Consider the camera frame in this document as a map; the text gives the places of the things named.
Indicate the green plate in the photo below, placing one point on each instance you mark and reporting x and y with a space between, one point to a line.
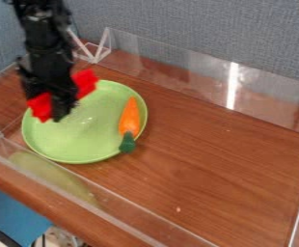
87 136

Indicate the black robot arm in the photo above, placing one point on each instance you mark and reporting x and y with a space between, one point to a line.
45 20

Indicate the blue object under table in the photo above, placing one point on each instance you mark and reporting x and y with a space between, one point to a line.
21 222

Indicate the orange toy carrot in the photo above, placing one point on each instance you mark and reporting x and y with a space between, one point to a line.
129 125

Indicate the red rectangular block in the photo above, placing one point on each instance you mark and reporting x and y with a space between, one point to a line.
41 104

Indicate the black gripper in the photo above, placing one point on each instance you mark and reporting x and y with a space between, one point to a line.
47 75

